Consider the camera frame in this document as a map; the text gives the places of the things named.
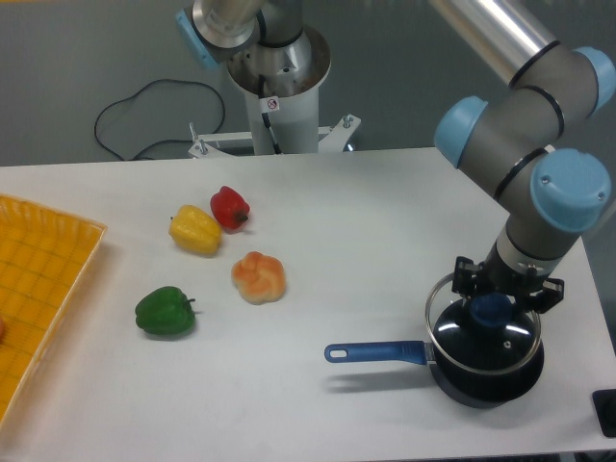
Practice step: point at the black device table corner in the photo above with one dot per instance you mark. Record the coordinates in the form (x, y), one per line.
(604, 404)

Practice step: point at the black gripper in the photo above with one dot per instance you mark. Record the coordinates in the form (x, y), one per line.
(493, 275)

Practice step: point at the red bell pepper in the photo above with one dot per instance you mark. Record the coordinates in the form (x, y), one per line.
(229, 208)

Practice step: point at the yellow bell pepper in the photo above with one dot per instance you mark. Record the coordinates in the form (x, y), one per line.
(194, 230)

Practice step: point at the yellow woven basket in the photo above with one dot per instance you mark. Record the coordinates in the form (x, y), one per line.
(44, 255)

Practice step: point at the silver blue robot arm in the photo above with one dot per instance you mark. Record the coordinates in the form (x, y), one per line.
(551, 196)

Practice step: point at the glass lid blue knob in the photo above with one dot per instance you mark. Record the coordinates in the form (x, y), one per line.
(488, 335)

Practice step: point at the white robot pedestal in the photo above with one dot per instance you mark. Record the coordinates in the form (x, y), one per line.
(281, 92)

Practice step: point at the green bell pepper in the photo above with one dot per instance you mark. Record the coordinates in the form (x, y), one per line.
(167, 311)

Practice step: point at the blue handled saucepan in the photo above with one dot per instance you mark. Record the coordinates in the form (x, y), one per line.
(467, 388)

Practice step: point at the orange knotted bread roll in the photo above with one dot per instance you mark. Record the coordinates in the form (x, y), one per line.
(259, 278)

